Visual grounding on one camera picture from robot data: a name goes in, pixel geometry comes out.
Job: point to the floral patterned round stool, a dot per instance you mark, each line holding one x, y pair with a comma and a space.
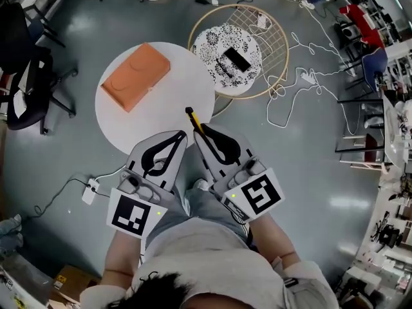
209, 43

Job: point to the blue chair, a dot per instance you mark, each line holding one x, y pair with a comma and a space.
375, 63

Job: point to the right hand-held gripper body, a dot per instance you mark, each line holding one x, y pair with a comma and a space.
257, 195

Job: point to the person's grey shirt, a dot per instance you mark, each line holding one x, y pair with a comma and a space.
209, 256

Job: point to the black frame table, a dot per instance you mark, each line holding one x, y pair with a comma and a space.
360, 124

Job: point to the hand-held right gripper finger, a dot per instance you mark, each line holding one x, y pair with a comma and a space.
230, 137
213, 150

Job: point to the white power strip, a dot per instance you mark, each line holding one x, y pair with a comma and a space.
308, 78

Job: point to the yellow black utility knife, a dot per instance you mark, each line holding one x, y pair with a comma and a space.
194, 118

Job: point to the orange flat box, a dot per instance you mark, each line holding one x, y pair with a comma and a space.
135, 76

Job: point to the black smartphone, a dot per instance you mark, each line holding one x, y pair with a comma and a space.
237, 59

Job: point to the black office chair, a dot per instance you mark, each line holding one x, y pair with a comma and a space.
22, 60

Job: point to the person's right forearm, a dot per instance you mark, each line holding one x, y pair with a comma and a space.
273, 237

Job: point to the person's white shoe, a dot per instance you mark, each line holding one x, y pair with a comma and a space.
201, 184

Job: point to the person's left forearm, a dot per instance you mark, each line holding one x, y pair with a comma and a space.
120, 256

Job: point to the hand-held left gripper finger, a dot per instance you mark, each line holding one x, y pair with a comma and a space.
151, 149
167, 161

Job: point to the black power adapter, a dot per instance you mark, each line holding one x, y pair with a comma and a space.
201, 0

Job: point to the white socket adapter box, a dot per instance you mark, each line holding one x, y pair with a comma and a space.
89, 192

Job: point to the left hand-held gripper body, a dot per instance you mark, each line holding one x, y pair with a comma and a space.
133, 216

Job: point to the brown cardboard box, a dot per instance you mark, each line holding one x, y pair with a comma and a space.
72, 282

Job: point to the person's blue denim shorts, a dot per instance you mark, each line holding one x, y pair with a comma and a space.
196, 204

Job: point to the red chair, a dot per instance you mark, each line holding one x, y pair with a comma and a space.
362, 22

